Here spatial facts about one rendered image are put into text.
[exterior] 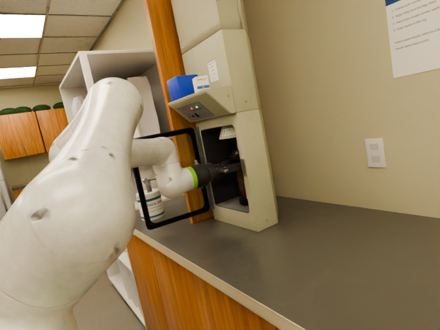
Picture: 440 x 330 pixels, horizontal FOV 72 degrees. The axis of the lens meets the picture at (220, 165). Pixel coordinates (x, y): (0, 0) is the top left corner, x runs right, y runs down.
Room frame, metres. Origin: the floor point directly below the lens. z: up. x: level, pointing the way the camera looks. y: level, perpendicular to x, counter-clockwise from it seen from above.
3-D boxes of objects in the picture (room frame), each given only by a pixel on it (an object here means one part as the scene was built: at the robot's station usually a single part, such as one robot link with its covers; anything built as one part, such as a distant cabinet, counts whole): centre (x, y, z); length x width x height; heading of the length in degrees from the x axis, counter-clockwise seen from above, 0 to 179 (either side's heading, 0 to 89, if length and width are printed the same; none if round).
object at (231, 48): (1.35, -0.12, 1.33); 0.32 x 0.25 x 0.77; 33
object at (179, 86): (1.33, 0.09, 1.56); 0.10 x 0.10 x 0.09; 33
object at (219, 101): (1.25, 0.04, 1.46); 0.32 x 0.12 x 0.10; 33
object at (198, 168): (1.20, 0.09, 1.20); 0.09 x 0.06 x 0.12; 31
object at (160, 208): (1.33, 0.22, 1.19); 0.30 x 0.01 x 0.40; 115
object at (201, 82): (1.21, 0.01, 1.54); 0.05 x 0.05 x 0.06; 16
